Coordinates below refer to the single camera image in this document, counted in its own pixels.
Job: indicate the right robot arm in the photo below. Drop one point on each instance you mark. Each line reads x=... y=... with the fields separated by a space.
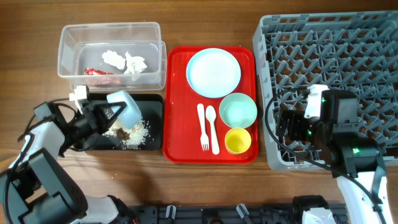
x=355 y=162

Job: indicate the mint green bowl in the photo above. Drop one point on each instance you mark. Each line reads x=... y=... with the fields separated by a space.
x=238 y=110

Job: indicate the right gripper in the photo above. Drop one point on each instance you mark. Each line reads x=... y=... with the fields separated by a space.
x=285 y=125

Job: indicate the white plastic fork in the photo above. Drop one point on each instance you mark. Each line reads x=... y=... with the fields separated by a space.
x=204 y=140

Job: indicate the grey dishwasher rack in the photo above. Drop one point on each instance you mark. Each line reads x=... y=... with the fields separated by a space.
x=355 y=51

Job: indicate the white plastic spoon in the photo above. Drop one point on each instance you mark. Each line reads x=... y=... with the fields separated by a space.
x=210 y=114

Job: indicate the white napkin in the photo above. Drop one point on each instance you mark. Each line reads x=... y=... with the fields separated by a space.
x=134 y=64
x=113 y=59

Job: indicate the light blue bowl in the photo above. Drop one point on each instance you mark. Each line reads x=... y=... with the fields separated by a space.
x=131 y=114

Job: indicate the yellow plastic cup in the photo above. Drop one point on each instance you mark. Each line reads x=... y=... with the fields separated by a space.
x=237 y=140

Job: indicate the red strawberry cake wrapper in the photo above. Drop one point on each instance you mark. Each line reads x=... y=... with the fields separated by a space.
x=100 y=81

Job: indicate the clear plastic waste bin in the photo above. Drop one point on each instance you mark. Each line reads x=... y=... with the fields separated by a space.
x=82 y=45

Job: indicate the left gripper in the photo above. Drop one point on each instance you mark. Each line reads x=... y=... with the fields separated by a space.
x=91 y=112

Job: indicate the food scraps and rice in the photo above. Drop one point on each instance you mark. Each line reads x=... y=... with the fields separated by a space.
x=130 y=138

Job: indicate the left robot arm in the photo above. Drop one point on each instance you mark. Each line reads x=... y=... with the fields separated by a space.
x=36 y=189

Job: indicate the black food waste tray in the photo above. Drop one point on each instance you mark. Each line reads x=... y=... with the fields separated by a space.
x=151 y=107

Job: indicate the light blue plate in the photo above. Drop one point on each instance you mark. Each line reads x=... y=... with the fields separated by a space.
x=213 y=73

